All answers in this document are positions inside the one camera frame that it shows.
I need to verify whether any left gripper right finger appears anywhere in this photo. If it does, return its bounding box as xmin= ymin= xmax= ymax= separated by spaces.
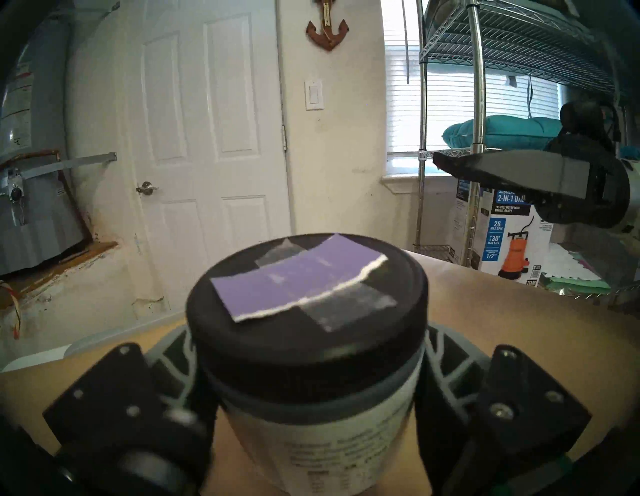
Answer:
xmin=414 ymin=324 xmax=594 ymax=495

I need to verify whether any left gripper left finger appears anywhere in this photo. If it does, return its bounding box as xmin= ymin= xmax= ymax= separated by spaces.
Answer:
xmin=42 ymin=325 xmax=218 ymax=451

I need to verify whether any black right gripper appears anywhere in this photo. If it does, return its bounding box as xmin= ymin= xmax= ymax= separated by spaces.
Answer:
xmin=432 ymin=135 xmax=632 ymax=230

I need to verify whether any white paint jar black lid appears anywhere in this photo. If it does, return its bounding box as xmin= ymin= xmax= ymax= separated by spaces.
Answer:
xmin=185 ymin=232 xmax=430 ymax=496

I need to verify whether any teal tufted cushion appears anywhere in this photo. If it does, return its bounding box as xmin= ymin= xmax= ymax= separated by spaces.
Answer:
xmin=441 ymin=115 xmax=563 ymax=151

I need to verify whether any utility pump cardboard box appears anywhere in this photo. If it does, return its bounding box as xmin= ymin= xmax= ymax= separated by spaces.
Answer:
xmin=452 ymin=177 xmax=553 ymax=288

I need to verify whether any white zigzag foam mat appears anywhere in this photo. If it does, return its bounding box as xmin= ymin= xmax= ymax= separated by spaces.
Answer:
xmin=540 ymin=242 xmax=603 ymax=281

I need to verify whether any white window sill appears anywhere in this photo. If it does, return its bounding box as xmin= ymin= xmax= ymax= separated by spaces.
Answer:
xmin=381 ymin=172 xmax=458 ymax=196

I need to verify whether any red white candy cane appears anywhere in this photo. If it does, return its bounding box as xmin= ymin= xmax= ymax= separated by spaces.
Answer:
xmin=0 ymin=279 xmax=23 ymax=341

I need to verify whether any green foam mat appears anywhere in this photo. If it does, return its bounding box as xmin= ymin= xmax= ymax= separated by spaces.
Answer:
xmin=542 ymin=275 xmax=613 ymax=296

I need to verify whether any grey water heater tank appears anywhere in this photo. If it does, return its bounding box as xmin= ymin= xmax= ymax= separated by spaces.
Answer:
xmin=0 ymin=20 xmax=93 ymax=276

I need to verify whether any white panel door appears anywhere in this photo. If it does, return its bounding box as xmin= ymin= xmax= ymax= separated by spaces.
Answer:
xmin=122 ymin=0 xmax=293 ymax=311

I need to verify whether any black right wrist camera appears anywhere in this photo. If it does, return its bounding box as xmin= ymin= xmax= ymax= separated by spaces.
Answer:
xmin=559 ymin=100 xmax=608 ymax=138

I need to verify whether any chrome wire shelf rack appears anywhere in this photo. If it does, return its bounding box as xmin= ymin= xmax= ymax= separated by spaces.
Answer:
xmin=412 ymin=0 xmax=640 ymax=311

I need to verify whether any brown anchor wall decoration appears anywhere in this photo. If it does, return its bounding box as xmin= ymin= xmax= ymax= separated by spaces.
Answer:
xmin=306 ymin=0 xmax=350 ymax=52

